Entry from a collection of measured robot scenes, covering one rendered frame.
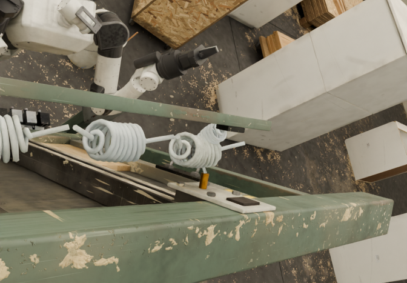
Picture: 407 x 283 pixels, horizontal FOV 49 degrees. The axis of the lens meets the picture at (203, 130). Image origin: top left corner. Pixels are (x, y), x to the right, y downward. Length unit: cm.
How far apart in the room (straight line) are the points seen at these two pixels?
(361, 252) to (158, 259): 443
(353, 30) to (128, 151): 311
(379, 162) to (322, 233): 524
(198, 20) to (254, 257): 310
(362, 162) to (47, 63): 438
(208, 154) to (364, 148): 555
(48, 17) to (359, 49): 256
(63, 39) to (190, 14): 226
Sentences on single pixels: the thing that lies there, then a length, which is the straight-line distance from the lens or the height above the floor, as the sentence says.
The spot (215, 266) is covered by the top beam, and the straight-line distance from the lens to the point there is 74.
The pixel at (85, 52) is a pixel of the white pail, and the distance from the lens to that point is 323.
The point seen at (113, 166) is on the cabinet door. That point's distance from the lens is 155.
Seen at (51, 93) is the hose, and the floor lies 197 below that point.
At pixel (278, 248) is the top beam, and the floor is 193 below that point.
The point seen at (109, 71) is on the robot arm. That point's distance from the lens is 173.
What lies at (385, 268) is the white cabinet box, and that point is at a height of 54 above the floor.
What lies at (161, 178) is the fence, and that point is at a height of 138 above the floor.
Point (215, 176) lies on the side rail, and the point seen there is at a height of 141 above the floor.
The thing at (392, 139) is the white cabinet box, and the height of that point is 62.
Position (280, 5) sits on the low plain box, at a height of 49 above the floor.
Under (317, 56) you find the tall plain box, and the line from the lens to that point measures 377.
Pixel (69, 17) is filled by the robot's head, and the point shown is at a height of 142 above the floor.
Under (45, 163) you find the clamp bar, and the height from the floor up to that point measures 133.
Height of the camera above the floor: 242
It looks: 37 degrees down
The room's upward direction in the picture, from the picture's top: 63 degrees clockwise
